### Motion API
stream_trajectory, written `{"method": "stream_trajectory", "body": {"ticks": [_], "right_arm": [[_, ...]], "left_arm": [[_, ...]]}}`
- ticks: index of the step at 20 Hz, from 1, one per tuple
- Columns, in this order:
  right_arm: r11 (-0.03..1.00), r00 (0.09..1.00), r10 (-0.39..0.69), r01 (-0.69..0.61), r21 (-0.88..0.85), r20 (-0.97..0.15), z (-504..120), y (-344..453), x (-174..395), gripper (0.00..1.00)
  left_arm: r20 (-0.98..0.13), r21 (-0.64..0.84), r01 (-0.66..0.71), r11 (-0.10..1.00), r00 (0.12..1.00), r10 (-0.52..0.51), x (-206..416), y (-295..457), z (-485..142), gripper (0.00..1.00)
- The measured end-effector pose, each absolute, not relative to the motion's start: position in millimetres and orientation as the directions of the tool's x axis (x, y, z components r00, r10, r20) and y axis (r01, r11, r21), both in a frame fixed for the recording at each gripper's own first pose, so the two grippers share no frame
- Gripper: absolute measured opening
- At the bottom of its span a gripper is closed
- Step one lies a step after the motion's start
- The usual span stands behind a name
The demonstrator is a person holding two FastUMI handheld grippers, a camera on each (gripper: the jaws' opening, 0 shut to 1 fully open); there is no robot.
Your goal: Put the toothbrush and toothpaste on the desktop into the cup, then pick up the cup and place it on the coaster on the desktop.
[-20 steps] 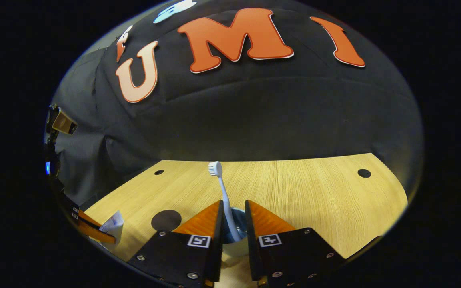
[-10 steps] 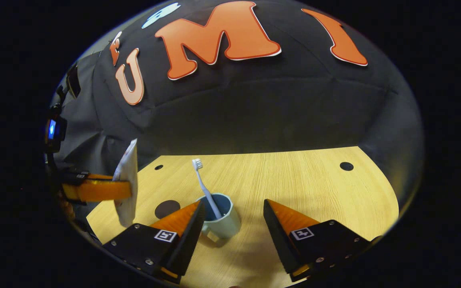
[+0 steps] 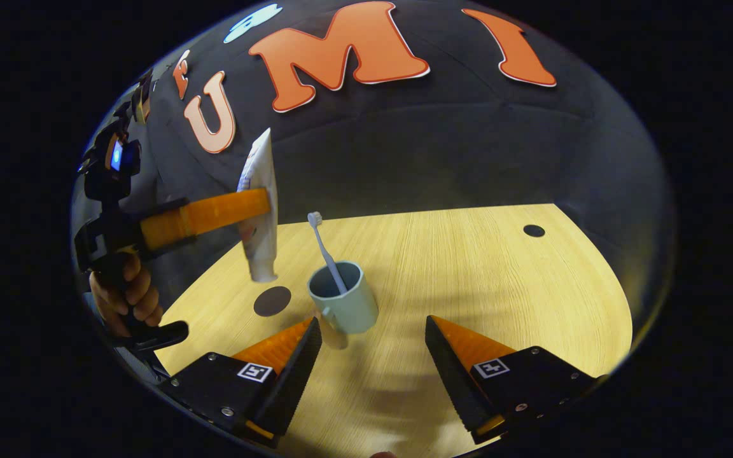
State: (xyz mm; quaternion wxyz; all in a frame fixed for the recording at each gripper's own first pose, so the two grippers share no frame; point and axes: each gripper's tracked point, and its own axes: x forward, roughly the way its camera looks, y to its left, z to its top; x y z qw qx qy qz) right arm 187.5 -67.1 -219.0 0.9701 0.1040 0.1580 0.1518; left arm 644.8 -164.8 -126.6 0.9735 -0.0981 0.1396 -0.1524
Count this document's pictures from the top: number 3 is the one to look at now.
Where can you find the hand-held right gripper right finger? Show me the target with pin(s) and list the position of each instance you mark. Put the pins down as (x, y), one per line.
(452, 375)

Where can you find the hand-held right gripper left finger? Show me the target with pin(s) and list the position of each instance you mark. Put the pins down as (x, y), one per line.
(290, 375)

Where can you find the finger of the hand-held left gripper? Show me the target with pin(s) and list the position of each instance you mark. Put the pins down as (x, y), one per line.
(214, 213)

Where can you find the white toothpaste tube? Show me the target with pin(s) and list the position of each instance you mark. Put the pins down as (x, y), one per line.
(263, 191)

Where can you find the dark round coaster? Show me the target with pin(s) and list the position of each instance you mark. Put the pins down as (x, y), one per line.
(272, 301)

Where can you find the white and blue toothbrush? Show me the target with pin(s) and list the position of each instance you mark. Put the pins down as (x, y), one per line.
(325, 251)

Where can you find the wooden desktop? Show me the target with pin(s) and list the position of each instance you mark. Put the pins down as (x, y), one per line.
(468, 280)

